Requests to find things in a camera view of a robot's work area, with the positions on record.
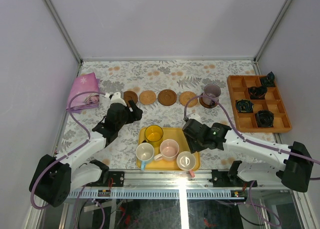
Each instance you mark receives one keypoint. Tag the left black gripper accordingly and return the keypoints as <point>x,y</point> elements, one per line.
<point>130,113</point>

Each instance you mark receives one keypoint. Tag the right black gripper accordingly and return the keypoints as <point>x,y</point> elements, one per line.
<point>192,147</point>

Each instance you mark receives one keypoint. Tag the white mug pink handle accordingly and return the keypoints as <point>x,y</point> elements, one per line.
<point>186,161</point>

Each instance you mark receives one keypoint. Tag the pink ceramic mug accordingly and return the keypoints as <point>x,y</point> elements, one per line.
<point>168,151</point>

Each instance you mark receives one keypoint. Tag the purple glass cup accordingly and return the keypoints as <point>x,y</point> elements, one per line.
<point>211,93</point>

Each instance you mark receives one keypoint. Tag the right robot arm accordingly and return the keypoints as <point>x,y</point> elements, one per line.
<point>290,165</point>

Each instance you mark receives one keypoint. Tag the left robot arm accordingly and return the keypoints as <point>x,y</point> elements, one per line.
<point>56,176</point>

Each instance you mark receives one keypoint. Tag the dark wooden coaster far left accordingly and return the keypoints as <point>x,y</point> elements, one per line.
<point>130,96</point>

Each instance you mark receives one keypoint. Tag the dark wooden coaster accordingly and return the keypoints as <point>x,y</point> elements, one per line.
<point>130,96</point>
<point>167,97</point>
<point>212,103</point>

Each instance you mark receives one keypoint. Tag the light woven coaster left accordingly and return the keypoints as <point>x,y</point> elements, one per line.
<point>147,97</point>

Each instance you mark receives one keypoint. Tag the light woven coaster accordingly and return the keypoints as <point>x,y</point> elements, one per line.
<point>147,97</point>
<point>186,96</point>

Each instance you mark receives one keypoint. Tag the yellow glass cup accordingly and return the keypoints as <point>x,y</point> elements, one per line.
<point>154,135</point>

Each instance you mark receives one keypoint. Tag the dark wooden coaster middle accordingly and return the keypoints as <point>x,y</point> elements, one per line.
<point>167,97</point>

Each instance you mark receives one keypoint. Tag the dark wooden coaster far right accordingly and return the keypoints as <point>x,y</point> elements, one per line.
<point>212,103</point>

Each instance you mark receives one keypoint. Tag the light woven coaster right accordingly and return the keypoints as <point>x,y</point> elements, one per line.
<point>186,96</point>

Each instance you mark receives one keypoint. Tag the floral table cloth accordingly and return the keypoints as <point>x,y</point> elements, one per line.
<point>138,76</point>

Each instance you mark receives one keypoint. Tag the orange compartment organizer box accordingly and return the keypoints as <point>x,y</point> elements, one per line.
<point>245,122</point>

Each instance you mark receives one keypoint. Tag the purple folded cloth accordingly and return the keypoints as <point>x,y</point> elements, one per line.
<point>83,94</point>

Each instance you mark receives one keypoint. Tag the black rolled item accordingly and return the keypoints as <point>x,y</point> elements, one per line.
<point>264,119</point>
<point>268,80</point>
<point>244,106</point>
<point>257,92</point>

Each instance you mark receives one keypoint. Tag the black rolled item bottom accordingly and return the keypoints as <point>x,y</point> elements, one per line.
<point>264,119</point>

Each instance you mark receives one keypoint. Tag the black rolled item top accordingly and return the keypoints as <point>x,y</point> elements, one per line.
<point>268,80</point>

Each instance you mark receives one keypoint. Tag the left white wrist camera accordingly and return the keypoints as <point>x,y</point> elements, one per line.
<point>115,98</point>

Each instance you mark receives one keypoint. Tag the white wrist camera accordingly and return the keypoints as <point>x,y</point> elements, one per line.
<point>115,98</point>
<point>193,116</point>

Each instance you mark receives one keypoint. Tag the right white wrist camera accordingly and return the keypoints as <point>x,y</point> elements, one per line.
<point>193,116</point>

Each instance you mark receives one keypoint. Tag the white mug blue handle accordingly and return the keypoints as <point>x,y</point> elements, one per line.
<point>144,154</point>

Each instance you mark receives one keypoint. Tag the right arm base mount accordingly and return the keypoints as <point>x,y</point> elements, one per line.
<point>230,178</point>

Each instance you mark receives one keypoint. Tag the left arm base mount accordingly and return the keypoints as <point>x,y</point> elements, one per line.
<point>113,177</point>

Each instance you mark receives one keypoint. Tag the aluminium front rail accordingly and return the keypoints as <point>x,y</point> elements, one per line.
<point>204,179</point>

